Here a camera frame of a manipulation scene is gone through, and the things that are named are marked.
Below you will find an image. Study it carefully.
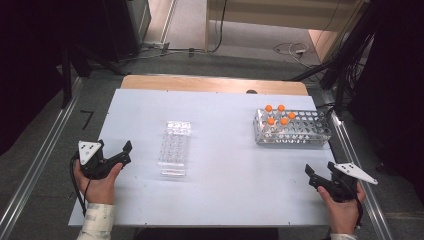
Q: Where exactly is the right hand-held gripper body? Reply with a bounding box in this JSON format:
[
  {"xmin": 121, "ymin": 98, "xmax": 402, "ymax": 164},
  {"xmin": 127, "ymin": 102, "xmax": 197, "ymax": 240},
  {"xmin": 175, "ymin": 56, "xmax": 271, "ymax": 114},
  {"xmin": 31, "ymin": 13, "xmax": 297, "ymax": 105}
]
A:
[{"xmin": 316, "ymin": 161, "xmax": 379, "ymax": 204}]

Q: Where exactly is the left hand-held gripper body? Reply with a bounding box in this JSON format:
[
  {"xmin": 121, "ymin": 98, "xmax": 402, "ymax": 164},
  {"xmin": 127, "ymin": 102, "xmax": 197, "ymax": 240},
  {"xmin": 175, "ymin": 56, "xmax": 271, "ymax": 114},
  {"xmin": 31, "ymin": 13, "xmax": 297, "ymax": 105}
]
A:
[{"xmin": 76, "ymin": 139, "xmax": 116, "ymax": 181}]

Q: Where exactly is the perforated metal tube rack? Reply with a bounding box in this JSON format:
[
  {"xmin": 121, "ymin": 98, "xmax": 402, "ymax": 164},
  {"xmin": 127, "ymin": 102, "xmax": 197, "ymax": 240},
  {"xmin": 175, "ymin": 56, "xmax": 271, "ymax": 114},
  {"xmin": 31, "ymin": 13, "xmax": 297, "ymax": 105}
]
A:
[{"xmin": 252, "ymin": 107, "xmax": 333, "ymax": 146}]

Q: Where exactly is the clear plastic tube rack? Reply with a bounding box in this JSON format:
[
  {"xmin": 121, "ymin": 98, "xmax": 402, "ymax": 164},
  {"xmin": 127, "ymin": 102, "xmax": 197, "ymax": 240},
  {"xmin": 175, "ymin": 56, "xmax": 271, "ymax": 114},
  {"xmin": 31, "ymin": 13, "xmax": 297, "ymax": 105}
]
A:
[{"xmin": 157, "ymin": 120, "xmax": 192, "ymax": 178}]

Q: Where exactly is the person's right hand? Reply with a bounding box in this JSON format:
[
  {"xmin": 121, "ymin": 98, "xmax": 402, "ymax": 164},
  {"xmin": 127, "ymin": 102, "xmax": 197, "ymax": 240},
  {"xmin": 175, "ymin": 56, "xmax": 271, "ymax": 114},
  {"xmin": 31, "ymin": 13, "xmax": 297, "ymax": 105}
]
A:
[{"xmin": 317, "ymin": 183, "xmax": 367, "ymax": 236}]

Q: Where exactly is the person's left hand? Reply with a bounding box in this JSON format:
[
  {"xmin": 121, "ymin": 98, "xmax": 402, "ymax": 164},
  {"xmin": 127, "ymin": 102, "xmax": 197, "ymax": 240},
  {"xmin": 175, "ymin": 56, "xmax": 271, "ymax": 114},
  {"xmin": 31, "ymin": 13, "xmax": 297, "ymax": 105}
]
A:
[{"xmin": 72, "ymin": 159, "xmax": 124, "ymax": 205}]

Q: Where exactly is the dark curtain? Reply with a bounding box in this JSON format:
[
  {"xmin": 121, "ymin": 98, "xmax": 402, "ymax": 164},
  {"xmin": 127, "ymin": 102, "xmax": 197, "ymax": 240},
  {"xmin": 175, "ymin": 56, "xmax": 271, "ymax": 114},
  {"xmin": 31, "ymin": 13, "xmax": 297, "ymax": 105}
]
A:
[
  {"xmin": 0, "ymin": 0, "xmax": 104, "ymax": 156},
  {"xmin": 348, "ymin": 0, "xmax": 424, "ymax": 196}
]

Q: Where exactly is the wooden table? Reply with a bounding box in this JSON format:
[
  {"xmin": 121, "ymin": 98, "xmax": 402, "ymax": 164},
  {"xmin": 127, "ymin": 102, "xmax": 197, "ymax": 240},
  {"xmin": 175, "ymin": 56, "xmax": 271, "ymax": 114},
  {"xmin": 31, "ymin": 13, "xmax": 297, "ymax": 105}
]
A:
[{"xmin": 119, "ymin": 74, "xmax": 310, "ymax": 97}]

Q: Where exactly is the grey power strip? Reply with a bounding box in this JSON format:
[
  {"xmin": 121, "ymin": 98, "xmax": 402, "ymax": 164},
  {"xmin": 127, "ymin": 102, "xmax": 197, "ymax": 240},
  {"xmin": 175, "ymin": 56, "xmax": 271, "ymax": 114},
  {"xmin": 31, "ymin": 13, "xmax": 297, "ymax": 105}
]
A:
[{"xmin": 142, "ymin": 41, "xmax": 171, "ymax": 52}]

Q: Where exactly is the dark cabinet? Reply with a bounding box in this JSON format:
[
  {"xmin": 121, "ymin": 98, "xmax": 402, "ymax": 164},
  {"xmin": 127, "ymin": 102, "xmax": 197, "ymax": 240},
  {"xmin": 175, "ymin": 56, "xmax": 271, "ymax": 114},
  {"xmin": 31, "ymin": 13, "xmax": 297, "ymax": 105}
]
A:
[{"xmin": 99, "ymin": 0, "xmax": 153, "ymax": 63}]

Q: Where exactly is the light wooden furniture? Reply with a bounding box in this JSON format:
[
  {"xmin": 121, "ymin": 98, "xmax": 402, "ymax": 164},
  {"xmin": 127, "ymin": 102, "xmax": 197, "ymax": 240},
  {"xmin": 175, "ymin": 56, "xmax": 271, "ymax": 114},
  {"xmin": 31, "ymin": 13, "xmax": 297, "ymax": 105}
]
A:
[{"xmin": 204, "ymin": 0, "xmax": 368, "ymax": 63}]

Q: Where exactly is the right hand-held gripper cable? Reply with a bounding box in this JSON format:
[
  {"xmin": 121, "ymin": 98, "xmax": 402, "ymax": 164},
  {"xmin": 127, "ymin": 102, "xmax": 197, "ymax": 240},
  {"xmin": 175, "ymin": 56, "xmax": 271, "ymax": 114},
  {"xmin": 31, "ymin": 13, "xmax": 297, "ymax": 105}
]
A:
[{"xmin": 346, "ymin": 186, "xmax": 364, "ymax": 229}]

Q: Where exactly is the hand-held gripper cable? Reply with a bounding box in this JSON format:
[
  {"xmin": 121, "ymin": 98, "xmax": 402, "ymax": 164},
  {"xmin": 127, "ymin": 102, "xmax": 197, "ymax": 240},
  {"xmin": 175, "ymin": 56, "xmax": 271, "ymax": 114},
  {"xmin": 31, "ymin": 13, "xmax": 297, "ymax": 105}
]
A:
[
  {"xmin": 69, "ymin": 154, "xmax": 88, "ymax": 217},
  {"xmin": 346, "ymin": 186, "xmax": 364, "ymax": 229}
]

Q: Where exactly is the aluminium floor rail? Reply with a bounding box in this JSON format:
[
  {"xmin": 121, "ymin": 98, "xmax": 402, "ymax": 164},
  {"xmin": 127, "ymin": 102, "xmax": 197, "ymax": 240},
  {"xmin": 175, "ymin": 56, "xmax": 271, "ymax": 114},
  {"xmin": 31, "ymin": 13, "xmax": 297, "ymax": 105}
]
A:
[
  {"xmin": 0, "ymin": 77, "xmax": 84, "ymax": 240},
  {"xmin": 323, "ymin": 91, "xmax": 394, "ymax": 240}
]

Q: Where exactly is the left hand-held gripper cable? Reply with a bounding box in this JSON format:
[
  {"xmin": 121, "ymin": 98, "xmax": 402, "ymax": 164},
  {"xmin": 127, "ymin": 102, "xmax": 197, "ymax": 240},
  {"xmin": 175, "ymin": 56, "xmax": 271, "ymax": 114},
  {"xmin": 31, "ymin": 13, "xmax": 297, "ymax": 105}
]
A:
[{"xmin": 69, "ymin": 154, "xmax": 88, "ymax": 217}]

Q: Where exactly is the black metal stand with cables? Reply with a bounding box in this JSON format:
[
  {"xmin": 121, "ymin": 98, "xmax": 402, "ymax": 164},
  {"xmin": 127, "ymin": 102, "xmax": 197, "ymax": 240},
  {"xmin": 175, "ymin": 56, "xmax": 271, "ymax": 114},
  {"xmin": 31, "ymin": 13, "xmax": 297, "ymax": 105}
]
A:
[{"xmin": 283, "ymin": 0, "xmax": 378, "ymax": 114}]

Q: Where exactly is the white floor cable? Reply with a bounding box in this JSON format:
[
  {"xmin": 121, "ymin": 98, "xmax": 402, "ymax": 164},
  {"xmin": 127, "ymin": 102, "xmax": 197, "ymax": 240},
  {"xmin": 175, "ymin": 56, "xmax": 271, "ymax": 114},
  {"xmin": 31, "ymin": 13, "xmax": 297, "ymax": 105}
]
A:
[{"xmin": 273, "ymin": 41, "xmax": 311, "ymax": 68}]

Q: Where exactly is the black floor cable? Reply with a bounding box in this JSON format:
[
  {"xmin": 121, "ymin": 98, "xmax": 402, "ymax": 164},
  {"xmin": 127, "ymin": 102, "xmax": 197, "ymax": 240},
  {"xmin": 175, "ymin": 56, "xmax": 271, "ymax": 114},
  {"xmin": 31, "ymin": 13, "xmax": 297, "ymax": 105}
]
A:
[{"xmin": 143, "ymin": 0, "xmax": 229, "ymax": 56}]

